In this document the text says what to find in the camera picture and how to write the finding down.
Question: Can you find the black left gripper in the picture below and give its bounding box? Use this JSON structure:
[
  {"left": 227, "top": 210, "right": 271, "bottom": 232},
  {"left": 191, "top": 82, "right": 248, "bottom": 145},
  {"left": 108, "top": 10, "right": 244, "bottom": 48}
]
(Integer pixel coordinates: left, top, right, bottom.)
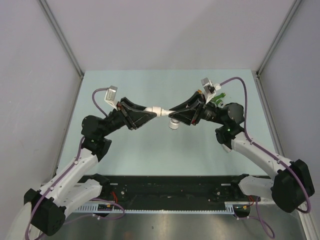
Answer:
[{"left": 99, "top": 97, "right": 156, "bottom": 138}]

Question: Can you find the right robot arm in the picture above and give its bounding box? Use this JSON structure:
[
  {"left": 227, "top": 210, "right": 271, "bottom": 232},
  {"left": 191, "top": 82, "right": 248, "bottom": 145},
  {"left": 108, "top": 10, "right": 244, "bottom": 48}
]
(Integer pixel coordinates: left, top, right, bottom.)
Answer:
[{"left": 169, "top": 92, "right": 315, "bottom": 213}]

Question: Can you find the white slotted cable duct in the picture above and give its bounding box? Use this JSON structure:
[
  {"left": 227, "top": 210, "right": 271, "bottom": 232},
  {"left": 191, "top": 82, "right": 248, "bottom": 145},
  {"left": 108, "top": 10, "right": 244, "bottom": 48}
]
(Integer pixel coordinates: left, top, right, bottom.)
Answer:
[{"left": 73, "top": 202, "right": 251, "bottom": 215}]

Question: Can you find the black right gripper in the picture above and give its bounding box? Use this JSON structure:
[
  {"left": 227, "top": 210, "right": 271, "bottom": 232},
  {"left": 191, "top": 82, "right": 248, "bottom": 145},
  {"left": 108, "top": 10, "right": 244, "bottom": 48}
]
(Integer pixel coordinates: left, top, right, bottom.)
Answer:
[{"left": 169, "top": 91, "right": 227, "bottom": 126}]

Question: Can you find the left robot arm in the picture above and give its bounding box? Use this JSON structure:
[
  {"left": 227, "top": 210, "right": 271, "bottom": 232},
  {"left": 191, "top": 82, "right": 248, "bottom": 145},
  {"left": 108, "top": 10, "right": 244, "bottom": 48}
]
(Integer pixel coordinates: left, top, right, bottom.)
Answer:
[{"left": 24, "top": 97, "right": 178, "bottom": 236}]

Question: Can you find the green water faucet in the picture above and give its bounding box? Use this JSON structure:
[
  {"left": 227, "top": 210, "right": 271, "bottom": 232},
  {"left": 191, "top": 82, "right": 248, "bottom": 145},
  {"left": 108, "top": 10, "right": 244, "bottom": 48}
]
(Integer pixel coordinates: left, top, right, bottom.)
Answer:
[{"left": 211, "top": 92, "right": 226, "bottom": 108}]

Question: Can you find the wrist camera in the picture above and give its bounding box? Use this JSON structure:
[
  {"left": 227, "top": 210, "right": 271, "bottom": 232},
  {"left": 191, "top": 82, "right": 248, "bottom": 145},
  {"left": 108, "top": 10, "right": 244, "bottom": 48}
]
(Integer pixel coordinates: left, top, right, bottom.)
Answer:
[
  {"left": 104, "top": 85, "right": 118, "bottom": 109},
  {"left": 201, "top": 77, "right": 221, "bottom": 104}
]

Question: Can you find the aluminium frame post right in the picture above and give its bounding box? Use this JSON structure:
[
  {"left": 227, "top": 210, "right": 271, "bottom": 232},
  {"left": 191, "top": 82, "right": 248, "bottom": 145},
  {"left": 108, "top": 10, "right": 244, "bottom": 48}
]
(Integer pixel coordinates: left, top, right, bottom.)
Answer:
[{"left": 256, "top": 0, "right": 303, "bottom": 76}]

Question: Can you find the aluminium frame post left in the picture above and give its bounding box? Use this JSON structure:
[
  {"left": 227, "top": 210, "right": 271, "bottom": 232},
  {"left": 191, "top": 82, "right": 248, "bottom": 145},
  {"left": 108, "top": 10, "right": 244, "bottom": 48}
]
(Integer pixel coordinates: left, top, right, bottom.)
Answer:
[{"left": 37, "top": 0, "right": 85, "bottom": 80}]

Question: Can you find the grey white water faucet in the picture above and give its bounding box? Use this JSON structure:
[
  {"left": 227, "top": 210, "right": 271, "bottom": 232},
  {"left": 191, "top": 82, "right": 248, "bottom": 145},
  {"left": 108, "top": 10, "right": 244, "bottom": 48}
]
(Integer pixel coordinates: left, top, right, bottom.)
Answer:
[{"left": 160, "top": 108, "right": 180, "bottom": 130}]

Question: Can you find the aluminium frame post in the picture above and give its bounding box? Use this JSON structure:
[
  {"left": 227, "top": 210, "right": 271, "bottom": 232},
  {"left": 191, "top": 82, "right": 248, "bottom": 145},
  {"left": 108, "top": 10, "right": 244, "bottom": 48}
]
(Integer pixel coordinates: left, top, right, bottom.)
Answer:
[
  {"left": 37, "top": 0, "right": 85, "bottom": 80},
  {"left": 256, "top": 0, "right": 303, "bottom": 76}
]

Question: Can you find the white elbow pipe fitting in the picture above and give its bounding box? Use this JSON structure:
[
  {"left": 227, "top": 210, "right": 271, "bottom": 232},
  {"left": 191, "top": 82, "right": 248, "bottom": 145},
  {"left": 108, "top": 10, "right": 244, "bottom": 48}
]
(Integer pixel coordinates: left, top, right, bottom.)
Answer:
[
  {"left": 221, "top": 144, "right": 232, "bottom": 153},
  {"left": 144, "top": 106, "right": 163, "bottom": 117}
]

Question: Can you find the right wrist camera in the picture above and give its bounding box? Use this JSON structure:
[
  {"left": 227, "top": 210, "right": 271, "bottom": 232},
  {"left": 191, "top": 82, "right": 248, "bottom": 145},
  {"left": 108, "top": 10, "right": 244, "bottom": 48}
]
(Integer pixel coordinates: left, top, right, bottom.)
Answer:
[{"left": 201, "top": 77, "right": 221, "bottom": 104}]

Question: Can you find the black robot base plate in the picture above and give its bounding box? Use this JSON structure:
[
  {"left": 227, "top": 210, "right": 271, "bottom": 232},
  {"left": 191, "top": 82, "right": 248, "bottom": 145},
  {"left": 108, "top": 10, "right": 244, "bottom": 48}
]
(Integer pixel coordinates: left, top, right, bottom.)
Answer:
[{"left": 74, "top": 174, "right": 253, "bottom": 211}]

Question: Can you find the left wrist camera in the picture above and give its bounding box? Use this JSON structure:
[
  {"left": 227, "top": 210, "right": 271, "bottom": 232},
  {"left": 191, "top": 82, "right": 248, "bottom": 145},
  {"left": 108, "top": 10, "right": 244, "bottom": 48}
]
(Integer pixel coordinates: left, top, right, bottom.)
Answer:
[{"left": 104, "top": 85, "right": 118, "bottom": 109}]

